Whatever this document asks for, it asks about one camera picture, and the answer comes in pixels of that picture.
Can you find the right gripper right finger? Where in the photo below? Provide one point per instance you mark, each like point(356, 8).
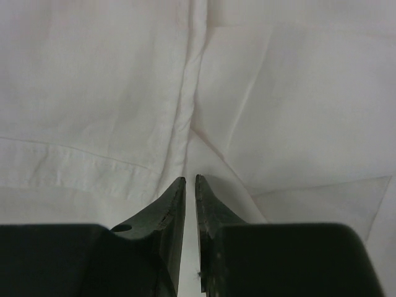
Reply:
point(294, 259)

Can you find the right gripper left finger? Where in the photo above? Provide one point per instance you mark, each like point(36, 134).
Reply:
point(139, 257)

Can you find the white long sleeve shirt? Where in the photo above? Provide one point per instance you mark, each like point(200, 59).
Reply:
point(286, 107)

